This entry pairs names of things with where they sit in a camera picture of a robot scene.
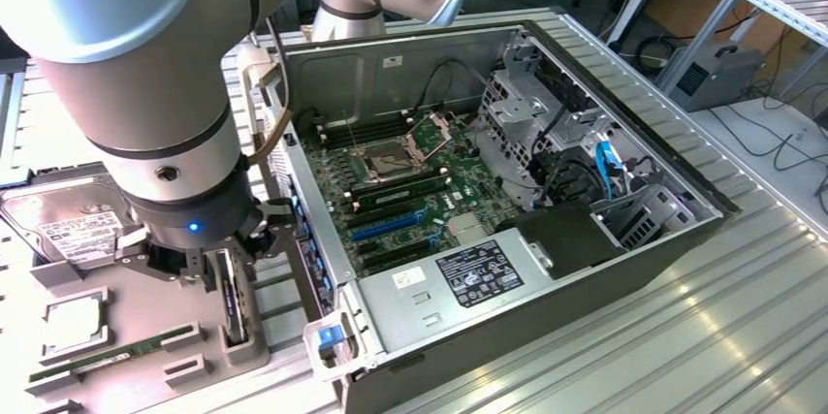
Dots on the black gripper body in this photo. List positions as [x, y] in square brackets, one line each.
[187, 210]

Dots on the black graphics card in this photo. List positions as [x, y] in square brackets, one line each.
[231, 297]

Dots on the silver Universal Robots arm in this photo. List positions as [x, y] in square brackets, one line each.
[148, 70]

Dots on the grey parts rack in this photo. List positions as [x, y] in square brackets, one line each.
[129, 307]

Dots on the blue expansion slot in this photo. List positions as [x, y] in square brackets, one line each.
[388, 223]

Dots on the silver hard disk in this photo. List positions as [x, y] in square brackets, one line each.
[71, 220]

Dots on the silver CPU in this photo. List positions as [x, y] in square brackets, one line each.
[73, 324]

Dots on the black expansion slot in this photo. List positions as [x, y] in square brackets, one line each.
[400, 259]
[395, 245]

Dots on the green RAM stick on rack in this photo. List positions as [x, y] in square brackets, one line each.
[116, 352]

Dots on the green RAM stick in board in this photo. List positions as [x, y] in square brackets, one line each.
[401, 190]

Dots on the CPU socket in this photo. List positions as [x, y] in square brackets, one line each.
[391, 164]

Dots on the blue case latch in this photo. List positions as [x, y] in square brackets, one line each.
[328, 337]

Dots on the thin locking lever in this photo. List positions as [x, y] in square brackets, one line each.
[355, 130]

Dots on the black RAM slot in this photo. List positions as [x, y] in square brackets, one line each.
[372, 136]
[365, 124]

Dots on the blue disk carrier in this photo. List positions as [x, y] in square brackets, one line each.
[12, 177]

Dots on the silver power supply with label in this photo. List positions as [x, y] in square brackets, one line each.
[413, 317]

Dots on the silver chipset heatsink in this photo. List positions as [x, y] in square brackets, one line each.
[468, 227]

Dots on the green motherboard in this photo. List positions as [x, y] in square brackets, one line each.
[479, 181]

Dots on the open black PC case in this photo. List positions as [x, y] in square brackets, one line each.
[517, 327]

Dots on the silver drive cage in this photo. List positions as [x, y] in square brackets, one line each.
[511, 108]

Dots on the black plastic shroud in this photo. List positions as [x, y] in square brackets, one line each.
[569, 239]

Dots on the silver disk bay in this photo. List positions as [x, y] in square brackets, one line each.
[637, 220]

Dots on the aluminium frame table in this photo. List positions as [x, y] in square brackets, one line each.
[796, 2]

